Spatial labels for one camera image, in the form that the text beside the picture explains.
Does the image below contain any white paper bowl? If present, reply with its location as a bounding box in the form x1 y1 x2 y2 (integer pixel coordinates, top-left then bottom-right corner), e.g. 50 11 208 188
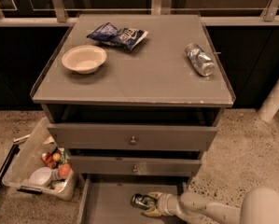
62 45 107 75

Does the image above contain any grey bottom drawer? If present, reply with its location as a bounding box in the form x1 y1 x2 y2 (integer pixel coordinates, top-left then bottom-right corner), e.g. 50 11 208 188
77 175 186 224

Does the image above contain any grey drawer cabinet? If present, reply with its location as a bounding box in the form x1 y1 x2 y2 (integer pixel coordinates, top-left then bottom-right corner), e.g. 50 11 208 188
30 13 236 179

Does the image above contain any silver blue soda can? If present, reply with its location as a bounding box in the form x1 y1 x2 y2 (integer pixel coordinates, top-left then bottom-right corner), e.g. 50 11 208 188
185 43 215 77

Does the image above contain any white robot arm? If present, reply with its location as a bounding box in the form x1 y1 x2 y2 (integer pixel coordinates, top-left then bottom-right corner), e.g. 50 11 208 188
144 78 279 224

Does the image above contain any black bar on floor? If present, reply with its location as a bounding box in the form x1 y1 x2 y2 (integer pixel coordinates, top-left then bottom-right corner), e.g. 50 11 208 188
0 144 19 185

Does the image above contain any green soda can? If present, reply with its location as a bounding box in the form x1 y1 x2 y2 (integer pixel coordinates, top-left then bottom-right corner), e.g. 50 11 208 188
131 193 158 210

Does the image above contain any grey middle drawer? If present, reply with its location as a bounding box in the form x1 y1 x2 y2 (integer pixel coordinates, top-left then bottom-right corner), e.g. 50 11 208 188
70 156 202 176

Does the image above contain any orange fruit in bin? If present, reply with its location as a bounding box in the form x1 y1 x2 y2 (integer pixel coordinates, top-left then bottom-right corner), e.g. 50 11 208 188
58 163 71 179

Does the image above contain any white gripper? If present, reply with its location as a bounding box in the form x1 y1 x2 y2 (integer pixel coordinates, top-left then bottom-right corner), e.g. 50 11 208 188
144 191 179 217

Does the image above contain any clear plastic storage bin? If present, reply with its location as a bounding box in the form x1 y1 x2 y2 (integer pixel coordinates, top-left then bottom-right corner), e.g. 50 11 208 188
3 118 77 201

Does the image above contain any metal window railing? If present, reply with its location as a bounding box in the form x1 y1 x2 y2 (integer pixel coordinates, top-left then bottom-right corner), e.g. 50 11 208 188
0 0 279 27

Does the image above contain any white cup in bin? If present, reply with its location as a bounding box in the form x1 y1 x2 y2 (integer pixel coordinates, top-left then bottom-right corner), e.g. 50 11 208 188
29 167 52 187

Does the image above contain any grey drawer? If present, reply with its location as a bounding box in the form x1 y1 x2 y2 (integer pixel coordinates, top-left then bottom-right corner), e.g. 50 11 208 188
70 156 202 176
77 175 186 224
48 123 217 151

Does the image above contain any grey top drawer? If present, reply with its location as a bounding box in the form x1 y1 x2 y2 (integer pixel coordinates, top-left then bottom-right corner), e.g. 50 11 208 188
48 123 217 151

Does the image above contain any blue chip bag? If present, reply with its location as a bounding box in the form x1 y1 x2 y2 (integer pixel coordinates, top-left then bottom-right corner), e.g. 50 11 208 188
87 22 148 51

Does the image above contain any red snack packet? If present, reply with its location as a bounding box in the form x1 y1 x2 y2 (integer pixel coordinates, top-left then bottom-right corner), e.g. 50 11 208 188
41 152 57 169

